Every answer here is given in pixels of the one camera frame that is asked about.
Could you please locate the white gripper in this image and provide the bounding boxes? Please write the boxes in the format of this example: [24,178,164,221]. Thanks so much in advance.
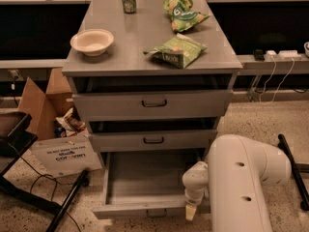
[183,161,209,221]

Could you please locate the grey bottom drawer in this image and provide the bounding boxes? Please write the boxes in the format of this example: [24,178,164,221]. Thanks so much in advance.
[93,149,202,219]

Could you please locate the grey drawer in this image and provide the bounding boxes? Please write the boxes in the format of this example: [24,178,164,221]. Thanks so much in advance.
[93,149,202,219]
[72,90,232,122]
[89,130,217,152]

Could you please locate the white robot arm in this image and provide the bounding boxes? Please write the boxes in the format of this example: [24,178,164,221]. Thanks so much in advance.
[183,134,292,232]

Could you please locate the grey top drawer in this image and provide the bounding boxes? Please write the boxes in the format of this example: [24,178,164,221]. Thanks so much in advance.
[72,90,232,122]

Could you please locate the grey middle drawer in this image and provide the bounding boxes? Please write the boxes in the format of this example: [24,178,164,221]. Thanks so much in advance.
[89,130,217,152]

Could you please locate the grey drawer cabinet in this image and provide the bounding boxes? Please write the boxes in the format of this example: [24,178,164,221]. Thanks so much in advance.
[61,0,243,137]

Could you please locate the brown cardboard box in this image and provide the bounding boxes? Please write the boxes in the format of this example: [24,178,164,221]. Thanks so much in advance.
[18,68,101,177]

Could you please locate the green snack bag front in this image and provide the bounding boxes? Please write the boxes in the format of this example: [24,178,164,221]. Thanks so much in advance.
[143,33,208,69]

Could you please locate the black adapter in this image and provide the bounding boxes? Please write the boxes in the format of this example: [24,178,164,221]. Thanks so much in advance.
[253,49,265,61]

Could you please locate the white power strip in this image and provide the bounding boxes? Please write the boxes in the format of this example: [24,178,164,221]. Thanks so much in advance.
[266,50,301,61]

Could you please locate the black stand left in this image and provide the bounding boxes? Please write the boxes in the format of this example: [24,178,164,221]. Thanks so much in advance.
[0,110,90,232]

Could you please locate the white paper bowl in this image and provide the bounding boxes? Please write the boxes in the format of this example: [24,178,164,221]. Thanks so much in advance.
[70,29,114,57]

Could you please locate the crumpled green chip bag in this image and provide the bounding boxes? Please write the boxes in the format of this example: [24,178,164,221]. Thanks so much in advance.
[163,0,210,33]

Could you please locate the black floor cable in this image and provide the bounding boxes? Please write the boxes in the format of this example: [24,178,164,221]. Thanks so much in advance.
[9,142,83,232]

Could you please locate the white cable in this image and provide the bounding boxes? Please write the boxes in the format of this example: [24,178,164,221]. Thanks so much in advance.
[258,55,296,102]

